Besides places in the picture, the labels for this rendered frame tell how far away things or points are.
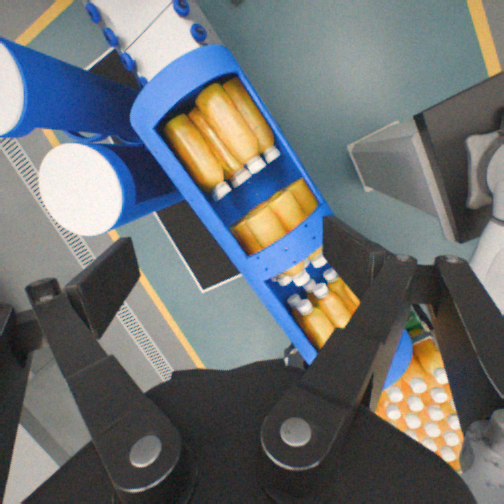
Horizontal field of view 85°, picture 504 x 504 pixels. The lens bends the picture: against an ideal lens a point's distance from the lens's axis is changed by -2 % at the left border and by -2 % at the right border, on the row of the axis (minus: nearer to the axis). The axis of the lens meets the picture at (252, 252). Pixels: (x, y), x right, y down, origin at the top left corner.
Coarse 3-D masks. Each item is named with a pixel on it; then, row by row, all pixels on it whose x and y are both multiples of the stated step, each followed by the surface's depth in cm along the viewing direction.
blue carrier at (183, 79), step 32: (192, 64) 53; (224, 64) 56; (160, 96) 54; (192, 96) 70; (256, 96) 61; (160, 128) 76; (160, 160) 63; (288, 160) 74; (192, 192) 62; (256, 192) 85; (224, 224) 80; (320, 224) 62; (256, 256) 62; (288, 256) 61; (256, 288) 70; (288, 288) 89; (288, 320) 69
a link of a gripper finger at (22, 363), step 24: (0, 312) 11; (0, 336) 10; (0, 360) 9; (24, 360) 11; (0, 384) 8; (24, 384) 10; (0, 408) 8; (0, 432) 8; (0, 456) 7; (0, 480) 7
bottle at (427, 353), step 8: (416, 344) 92; (424, 344) 90; (432, 344) 89; (416, 352) 91; (424, 352) 87; (432, 352) 86; (424, 360) 86; (432, 360) 84; (440, 360) 83; (424, 368) 86; (432, 368) 83; (440, 368) 81
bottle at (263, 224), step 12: (252, 216) 64; (264, 216) 63; (276, 216) 66; (252, 228) 64; (264, 228) 63; (276, 228) 64; (264, 240) 64; (276, 240) 64; (300, 264) 66; (288, 276) 68; (300, 276) 68
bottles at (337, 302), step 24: (240, 96) 65; (192, 120) 68; (264, 120) 67; (168, 144) 72; (216, 144) 68; (264, 144) 68; (240, 168) 71; (312, 192) 72; (240, 240) 78; (312, 288) 86; (336, 288) 83; (336, 312) 78
